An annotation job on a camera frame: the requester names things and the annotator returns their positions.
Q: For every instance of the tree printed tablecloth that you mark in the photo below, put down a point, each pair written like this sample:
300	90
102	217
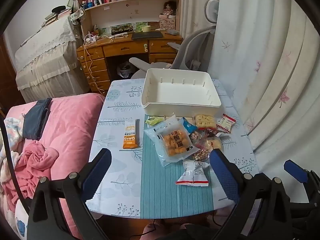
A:
117	135

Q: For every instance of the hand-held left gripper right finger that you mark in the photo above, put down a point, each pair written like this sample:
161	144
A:
225	177

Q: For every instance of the stack of books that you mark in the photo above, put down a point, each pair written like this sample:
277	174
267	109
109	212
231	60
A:
53	17

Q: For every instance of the pale yellow pastry packet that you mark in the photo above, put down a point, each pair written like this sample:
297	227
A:
213	143

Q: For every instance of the clear packet of yellow biscuits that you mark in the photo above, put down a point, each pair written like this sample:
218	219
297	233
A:
203	121

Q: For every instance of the black laptop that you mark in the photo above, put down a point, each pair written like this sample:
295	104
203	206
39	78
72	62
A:
147	35

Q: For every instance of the wooden bookshelf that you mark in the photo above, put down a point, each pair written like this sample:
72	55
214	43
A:
120	11

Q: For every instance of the white plastic storage box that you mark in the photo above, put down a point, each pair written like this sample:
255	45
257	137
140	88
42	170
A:
182	92

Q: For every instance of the printed fabric bag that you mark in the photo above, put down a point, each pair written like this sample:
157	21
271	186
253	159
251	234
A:
77	16

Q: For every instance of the cream lace cover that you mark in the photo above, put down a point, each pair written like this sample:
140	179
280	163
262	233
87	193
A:
45	55

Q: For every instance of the trash bin with bag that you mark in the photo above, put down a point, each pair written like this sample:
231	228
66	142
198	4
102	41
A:
125	70

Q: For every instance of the dark red candy packet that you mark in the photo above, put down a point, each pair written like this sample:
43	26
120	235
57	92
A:
197	138

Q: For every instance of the clear packet of nuts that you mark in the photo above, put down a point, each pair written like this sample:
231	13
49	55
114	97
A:
201	155

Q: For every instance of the pink towel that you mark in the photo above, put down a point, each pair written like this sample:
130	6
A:
37	162

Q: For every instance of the grey office chair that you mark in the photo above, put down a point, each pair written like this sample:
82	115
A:
195	47

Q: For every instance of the white power strip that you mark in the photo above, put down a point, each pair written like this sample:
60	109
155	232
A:
92	38

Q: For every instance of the pink blanket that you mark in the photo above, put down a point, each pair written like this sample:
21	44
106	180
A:
72	120

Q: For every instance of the grey pouch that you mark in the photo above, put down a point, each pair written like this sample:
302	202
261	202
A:
173	32

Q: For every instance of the dark printed box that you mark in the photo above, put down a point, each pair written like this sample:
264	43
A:
122	30

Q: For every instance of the blue snack packet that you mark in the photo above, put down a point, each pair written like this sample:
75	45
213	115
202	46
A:
188	126

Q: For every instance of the orange snack bar packet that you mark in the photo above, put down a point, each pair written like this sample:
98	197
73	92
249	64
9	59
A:
130	140

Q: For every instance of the black hat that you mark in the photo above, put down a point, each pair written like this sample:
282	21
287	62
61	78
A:
58	9

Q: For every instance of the brown wooden door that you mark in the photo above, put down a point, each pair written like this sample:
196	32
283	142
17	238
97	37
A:
7	75

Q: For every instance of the green pastry packet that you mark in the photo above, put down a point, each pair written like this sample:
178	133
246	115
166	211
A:
153	121

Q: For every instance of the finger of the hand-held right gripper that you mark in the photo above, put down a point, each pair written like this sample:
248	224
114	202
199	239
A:
295	170

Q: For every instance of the patterned cardboard box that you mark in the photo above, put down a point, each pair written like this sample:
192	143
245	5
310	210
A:
168	23

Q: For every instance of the dark blue cloth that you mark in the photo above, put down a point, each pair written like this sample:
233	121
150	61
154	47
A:
36	120

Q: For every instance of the doll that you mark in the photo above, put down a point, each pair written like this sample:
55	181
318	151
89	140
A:
169	8

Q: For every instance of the floral pastel blanket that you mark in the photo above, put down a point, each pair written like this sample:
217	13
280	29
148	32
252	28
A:
10	132

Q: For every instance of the white packet with red edge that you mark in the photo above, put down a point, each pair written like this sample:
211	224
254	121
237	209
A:
193	173

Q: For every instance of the white floral curtain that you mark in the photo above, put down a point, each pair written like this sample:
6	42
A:
262	55

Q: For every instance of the white blue printed cloth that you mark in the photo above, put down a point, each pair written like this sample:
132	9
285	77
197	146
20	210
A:
21	225

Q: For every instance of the wooden desk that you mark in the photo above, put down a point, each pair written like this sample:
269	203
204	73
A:
125	47

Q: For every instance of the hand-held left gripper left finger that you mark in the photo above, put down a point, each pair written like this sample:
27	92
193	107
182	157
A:
96	177

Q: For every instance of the small red white packet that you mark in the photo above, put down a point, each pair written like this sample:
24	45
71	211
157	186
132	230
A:
225	123

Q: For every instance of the clear packet of orange puffs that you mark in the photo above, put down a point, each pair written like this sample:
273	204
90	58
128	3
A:
172	142

